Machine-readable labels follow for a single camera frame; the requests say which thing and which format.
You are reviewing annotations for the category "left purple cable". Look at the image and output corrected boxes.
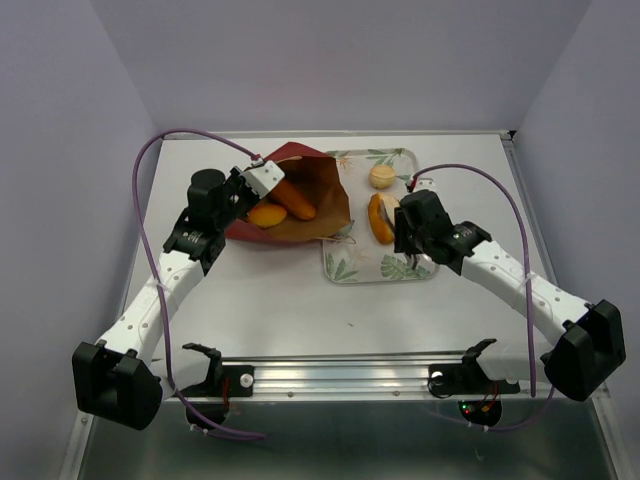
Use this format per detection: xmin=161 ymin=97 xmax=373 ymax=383
xmin=130 ymin=128 xmax=266 ymax=442

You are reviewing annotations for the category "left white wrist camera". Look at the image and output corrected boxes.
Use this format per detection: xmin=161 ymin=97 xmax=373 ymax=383
xmin=241 ymin=160 xmax=285 ymax=199

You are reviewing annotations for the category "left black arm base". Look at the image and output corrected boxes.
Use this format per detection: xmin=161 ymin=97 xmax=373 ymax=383
xmin=181 ymin=363 xmax=255 ymax=424

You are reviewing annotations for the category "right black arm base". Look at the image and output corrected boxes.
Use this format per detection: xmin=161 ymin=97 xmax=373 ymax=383
xmin=427 ymin=363 xmax=521 ymax=428

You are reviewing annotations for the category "red brown paper bag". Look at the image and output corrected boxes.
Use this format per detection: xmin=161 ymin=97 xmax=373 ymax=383
xmin=226 ymin=142 xmax=351 ymax=243

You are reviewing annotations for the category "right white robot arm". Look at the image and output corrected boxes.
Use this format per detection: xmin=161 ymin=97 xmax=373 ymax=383
xmin=394 ymin=190 xmax=626 ymax=402

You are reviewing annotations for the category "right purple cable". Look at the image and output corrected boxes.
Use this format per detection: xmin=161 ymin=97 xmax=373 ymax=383
xmin=409 ymin=163 xmax=556 ymax=433

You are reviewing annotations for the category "aluminium mounting rail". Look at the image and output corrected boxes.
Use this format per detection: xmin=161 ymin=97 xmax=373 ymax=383
xmin=82 ymin=354 xmax=611 ymax=404

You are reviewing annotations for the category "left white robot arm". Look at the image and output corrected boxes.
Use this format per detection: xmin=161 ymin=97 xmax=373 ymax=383
xmin=72 ymin=168 xmax=259 ymax=430

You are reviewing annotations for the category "floral patterned tray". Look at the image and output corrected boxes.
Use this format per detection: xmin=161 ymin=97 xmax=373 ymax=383
xmin=322 ymin=148 xmax=439 ymax=284

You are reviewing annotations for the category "round pale bread roll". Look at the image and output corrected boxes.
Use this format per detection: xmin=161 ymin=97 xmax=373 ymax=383
xmin=368 ymin=164 xmax=396 ymax=190

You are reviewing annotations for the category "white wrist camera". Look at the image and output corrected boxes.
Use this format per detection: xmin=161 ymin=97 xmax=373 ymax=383
xmin=406 ymin=175 xmax=437 ymax=194
xmin=241 ymin=160 xmax=285 ymax=199

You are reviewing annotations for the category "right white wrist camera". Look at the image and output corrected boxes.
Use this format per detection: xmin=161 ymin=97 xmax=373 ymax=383
xmin=406 ymin=175 xmax=437 ymax=194

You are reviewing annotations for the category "purple cable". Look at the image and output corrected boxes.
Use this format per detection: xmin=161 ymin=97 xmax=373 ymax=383
xmin=130 ymin=128 xmax=266 ymax=442
xmin=409 ymin=163 xmax=556 ymax=433

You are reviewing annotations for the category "long orange baguette bread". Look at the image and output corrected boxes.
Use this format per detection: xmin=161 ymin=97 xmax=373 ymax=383
xmin=269 ymin=179 xmax=317 ymax=221

